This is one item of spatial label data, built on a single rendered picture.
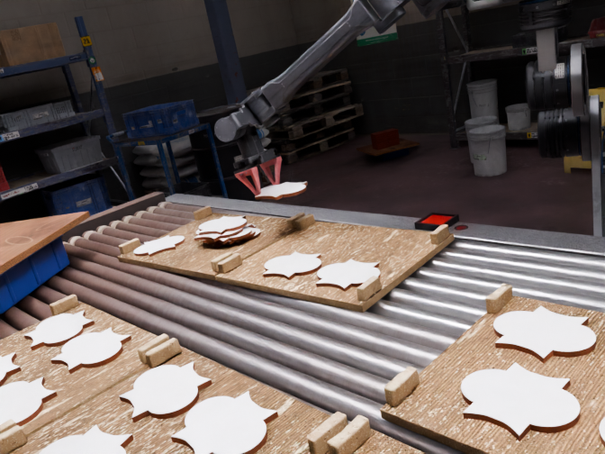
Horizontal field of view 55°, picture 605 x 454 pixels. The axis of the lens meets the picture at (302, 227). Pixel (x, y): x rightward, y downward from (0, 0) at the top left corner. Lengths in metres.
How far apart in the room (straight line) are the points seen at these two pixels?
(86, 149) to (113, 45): 1.37
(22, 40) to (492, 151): 3.98
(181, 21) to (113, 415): 6.34
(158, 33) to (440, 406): 6.35
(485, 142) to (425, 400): 4.25
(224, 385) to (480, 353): 0.38
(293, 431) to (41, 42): 5.08
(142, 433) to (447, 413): 0.41
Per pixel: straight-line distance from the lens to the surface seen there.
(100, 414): 0.97
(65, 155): 5.64
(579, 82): 1.76
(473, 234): 1.36
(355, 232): 1.41
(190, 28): 7.13
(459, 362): 0.87
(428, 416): 0.78
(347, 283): 1.13
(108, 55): 6.59
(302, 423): 0.80
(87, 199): 5.75
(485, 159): 5.01
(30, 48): 5.60
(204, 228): 1.54
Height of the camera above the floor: 1.41
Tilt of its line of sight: 18 degrees down
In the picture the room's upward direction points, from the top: 12 degrees counter-clockwise
